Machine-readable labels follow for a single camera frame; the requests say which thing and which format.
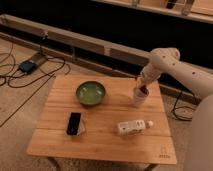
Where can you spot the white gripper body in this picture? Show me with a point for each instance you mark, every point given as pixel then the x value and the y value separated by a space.
pixel 149 74

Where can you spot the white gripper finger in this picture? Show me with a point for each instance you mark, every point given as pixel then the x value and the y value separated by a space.
pixel 146 87
pixel 137 81

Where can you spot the dark red pepper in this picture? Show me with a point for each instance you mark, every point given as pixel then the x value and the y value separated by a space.
pixel 143 90

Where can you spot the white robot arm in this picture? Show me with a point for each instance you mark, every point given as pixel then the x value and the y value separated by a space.
pixel 199 153

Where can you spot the green ceramic bowl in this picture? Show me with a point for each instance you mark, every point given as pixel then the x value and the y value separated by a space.
pixel 90 93

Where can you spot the white plastic bottle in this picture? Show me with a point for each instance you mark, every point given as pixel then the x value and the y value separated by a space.
pixel 134 126

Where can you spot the wooden folding table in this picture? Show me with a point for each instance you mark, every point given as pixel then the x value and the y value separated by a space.
pixel 101 141

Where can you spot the black smartphone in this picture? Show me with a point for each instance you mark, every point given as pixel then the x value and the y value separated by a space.
pixel 75 117

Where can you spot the black power adapter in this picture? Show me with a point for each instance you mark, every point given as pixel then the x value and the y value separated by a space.
pixel 27 66

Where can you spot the long metal baseboard rail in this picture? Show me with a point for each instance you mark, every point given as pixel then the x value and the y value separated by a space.
pixel 66 43

